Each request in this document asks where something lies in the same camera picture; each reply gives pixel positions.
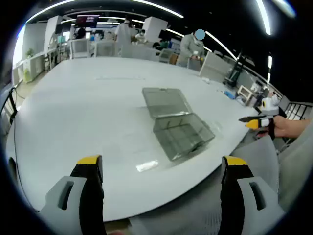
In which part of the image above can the white open cube shelf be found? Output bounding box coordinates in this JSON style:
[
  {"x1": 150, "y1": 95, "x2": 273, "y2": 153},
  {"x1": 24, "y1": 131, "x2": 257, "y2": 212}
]
[{"x1": 237, "y1": 85, "x2": 254, "y2": 106}]

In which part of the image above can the red-lit display screen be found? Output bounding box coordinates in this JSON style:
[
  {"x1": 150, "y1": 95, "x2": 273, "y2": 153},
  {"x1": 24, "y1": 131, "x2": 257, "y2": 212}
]
[{"x1": 75, "y1": 14, "x2": 100, "y2": 29}]

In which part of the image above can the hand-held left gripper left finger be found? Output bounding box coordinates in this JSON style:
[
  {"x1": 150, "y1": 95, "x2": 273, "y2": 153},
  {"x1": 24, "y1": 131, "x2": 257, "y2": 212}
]
[{"x1": 39, "y1": 154, "x2": 108, "y2": 235}]

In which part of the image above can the grey mesh office chair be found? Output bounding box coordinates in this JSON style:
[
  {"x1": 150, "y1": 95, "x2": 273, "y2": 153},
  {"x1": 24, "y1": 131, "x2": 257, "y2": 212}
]
[{"x1": 129, "y1": 138, "x2": 281, "y2": 235}]

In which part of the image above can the white mesh office chair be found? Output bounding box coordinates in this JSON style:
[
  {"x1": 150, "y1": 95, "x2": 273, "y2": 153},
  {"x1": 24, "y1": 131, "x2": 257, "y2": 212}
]
[
  {"x1": 94, "y1": 40, "x2": 117, "y2": 58},
  {"x1": 69, "y1": 38, "x2": 91, "y2": 59}
]

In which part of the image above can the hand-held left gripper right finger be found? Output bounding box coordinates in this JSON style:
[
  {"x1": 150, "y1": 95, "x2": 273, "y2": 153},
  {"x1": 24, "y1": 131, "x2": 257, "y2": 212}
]
[{"x1": 220, "y1": 155, "x2": 286, "y2": 235}]

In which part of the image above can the black stand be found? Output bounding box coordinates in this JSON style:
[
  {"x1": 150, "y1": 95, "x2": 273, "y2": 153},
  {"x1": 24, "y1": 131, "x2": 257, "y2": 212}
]
[{"x1": 224, "y1": 52, "x2": 243, "y2": 88}]

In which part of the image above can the thin black floor cable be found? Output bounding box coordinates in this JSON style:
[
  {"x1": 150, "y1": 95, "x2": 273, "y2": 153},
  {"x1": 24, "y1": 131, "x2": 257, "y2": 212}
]
[{"x1": 8, "y1": 85, "x2": 27, "y2": 201}]

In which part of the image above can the white low cabinet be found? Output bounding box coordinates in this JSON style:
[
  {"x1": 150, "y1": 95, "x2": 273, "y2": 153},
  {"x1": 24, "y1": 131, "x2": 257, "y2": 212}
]
[{"x1": 12, "y1": 51, "x2": 45, "y2": 85}]

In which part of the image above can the person's right hand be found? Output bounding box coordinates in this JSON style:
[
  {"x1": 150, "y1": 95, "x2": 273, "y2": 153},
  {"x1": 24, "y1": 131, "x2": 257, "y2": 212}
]
[{"x1": 273, "y1": 116, "x2": 298, "y2": 139}]

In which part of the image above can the clear plastic compartment box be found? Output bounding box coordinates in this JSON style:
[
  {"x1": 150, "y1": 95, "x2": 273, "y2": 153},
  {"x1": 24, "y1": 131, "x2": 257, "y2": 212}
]
[{"x1": 142, "y1": 87, "x2": 216, "y2": 162}]

